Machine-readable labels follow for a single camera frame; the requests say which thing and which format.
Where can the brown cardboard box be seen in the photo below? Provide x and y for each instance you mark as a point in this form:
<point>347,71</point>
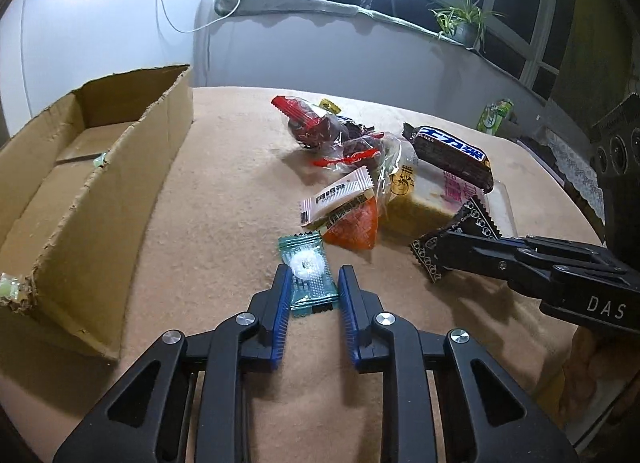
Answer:
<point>71,233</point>

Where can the potted spider plant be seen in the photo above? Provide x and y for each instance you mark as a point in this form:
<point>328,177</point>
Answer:
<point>464,23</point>

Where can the black patterned snack packet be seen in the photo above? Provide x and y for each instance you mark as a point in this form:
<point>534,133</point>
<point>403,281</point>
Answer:
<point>471,221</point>

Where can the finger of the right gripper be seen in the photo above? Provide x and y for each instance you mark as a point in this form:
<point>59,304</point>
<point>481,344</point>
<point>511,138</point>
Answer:
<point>493,258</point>

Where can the red clear snack packet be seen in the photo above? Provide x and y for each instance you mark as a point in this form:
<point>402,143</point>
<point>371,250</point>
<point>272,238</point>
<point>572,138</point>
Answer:
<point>367,150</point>

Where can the green mint candy packet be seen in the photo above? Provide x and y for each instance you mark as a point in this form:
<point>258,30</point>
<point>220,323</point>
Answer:
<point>313,287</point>

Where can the white lace cloth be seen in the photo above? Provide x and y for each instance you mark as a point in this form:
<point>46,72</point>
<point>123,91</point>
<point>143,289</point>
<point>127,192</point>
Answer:
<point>577,171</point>

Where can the grey windowsill cloth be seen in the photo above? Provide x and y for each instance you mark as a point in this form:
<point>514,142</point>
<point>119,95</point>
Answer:
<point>246,8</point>

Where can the packaged sliced bread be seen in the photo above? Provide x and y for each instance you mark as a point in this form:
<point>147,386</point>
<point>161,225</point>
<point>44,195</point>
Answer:
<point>416,197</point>

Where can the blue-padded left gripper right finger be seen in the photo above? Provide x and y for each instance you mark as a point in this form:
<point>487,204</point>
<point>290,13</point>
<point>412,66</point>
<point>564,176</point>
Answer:
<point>359,309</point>

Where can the green white bag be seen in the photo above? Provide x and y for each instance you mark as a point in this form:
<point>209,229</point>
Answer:
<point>493,115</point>

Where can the red clear date packet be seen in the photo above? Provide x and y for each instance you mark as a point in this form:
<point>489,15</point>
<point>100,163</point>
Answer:
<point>311,126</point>

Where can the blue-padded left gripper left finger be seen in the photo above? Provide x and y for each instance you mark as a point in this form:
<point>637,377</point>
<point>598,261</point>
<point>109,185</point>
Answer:
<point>262,347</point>

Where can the small yellow candy packet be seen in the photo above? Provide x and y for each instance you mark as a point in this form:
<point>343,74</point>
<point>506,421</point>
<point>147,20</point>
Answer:
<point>330,107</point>

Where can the brown Snickers bar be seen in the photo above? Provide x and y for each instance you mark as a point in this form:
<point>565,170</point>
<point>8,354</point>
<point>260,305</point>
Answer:
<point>451,154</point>

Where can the orange quail egg packet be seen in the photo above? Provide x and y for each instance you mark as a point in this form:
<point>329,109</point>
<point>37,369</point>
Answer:
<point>356,230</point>

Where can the white biscuit packet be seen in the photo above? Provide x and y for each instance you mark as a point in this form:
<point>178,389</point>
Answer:
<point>356,184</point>

